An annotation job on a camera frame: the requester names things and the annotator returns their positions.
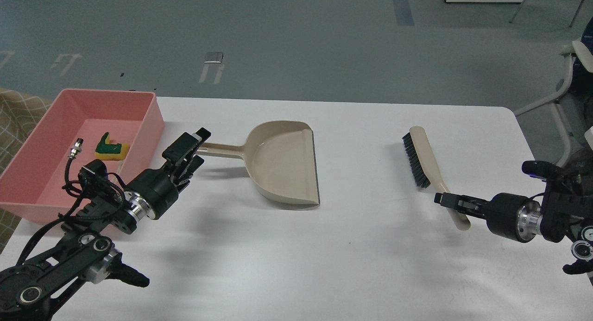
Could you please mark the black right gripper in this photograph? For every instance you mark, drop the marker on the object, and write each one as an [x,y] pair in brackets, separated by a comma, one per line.
[507,215]

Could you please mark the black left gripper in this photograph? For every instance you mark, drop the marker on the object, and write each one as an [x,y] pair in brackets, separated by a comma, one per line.
[160,188]

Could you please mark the yellow sponge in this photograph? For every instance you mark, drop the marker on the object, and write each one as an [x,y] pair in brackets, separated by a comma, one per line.
[108,151]

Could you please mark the beige hand brush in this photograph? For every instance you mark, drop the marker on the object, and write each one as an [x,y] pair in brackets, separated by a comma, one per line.
[422,161]

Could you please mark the beige plastic dustpan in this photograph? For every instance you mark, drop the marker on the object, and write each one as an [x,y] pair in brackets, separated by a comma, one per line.
[279,157]

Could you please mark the slice of white bread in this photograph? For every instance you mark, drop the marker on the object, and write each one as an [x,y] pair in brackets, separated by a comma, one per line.
[119,166]

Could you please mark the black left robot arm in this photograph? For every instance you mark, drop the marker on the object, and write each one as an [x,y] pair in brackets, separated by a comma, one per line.
[71,250]

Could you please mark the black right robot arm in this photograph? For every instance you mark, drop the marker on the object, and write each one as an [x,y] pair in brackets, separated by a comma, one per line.
[564,211]

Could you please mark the pink plastic bin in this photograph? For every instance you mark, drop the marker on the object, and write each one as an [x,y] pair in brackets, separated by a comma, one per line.
[31,186]

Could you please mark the silver floor plate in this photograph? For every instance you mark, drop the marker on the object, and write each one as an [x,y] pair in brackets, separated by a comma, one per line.
[214,57]

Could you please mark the checked beige cloth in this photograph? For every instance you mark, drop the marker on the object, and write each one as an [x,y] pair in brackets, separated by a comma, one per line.
[19,115]

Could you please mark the white chair frame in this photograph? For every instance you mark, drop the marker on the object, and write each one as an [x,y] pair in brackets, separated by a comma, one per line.
[570,104]

